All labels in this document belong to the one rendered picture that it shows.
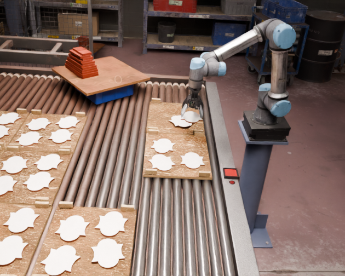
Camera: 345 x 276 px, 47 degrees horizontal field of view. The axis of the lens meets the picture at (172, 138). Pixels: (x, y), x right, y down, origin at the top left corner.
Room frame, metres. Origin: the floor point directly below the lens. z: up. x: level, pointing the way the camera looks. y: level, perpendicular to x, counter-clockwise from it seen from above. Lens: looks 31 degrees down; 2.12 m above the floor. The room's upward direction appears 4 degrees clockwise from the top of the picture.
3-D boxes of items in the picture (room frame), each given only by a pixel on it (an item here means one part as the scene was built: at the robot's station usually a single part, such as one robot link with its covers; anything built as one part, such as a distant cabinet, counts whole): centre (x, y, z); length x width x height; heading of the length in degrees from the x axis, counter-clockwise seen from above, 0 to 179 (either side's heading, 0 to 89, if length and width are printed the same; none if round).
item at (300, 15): (5.35, -1.33, 0.96); 0.50 x 0.38 x 0.21; 20
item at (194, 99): (1.98, -0.10, 1.20); 0.09 x 0.08 x 0.12; 1
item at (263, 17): (5.39, -1.29, 0.46); 0.79 x 0.62 x 0.91; 5
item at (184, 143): (1.80, -0.03, 0.93); 0.41 x 0.35 x 0.02; 3
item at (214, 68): (2.03, -0.20, 1.35); 0.11 x 0.11 x 0.08; 14
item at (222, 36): (6.45, -0.78, 0.32); 0.50 x 0.41 x 0.37; 92
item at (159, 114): (2.22, -0.01, 0.93); 0.41 x 0.35 x 0.02; 2
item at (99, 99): (2.54, 0.51, 0.97); 0.31 x 0.31 x 0.10; 42
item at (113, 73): (2.60, 0.54, 1.03); 0.50 x 0.50 x 0.02; 42
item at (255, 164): (2.24, -0.58, 0.44); 0.38 x 0.38 x 0.87; 5
